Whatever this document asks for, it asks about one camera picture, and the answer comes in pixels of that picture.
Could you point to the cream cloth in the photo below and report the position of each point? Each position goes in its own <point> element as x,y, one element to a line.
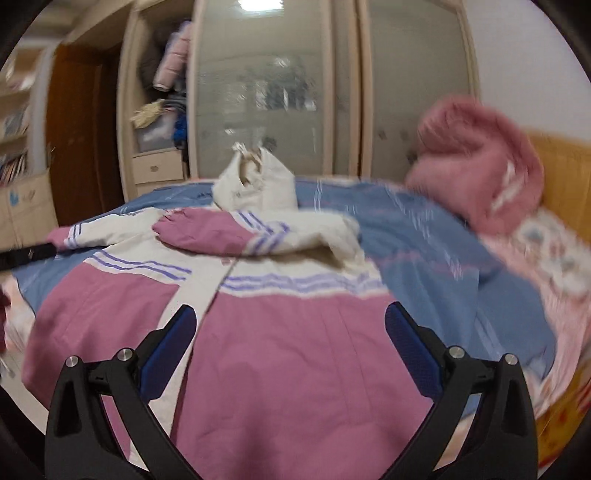
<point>147,114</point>

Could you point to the bookshelf with books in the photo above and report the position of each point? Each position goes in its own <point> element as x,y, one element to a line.
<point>16,120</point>

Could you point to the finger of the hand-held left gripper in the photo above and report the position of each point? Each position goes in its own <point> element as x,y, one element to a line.
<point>27,256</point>

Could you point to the pink bed sheet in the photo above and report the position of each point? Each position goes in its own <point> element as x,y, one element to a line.
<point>526,295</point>

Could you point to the orange bag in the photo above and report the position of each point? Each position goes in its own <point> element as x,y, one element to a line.
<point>561,424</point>

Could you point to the pink and white jacket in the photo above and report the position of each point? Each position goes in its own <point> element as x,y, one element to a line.
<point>286,360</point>

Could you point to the beige wardrobe drawer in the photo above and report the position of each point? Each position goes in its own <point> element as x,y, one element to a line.
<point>157,167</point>

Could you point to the beige wardrobe with glass doors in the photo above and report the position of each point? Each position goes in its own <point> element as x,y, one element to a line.
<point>277,92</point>

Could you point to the blue cloth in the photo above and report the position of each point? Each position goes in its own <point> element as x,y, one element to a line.
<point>180,131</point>

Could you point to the rolled pink quilt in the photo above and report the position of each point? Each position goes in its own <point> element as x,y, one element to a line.
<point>471,161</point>

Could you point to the clear storage bin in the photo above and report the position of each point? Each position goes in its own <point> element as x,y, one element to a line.
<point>154,136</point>

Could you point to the dark hanging coat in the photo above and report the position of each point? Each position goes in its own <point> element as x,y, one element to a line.
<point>152,64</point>

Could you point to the wooden headboard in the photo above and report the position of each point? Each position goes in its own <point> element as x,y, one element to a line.
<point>565,175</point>

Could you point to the blue plaid blanket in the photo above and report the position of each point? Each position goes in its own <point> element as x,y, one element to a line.
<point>415,258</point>

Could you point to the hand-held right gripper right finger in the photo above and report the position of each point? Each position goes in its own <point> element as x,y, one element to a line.
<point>411,350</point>

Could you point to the light wooden cabinet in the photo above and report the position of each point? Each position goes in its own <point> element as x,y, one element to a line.
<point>27,212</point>

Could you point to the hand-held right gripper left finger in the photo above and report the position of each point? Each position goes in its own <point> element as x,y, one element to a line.
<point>171,350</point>

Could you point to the floral cream blanket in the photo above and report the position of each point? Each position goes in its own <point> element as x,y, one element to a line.
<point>554,258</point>

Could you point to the brown wooden door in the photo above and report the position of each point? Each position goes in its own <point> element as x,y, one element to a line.
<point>78,138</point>

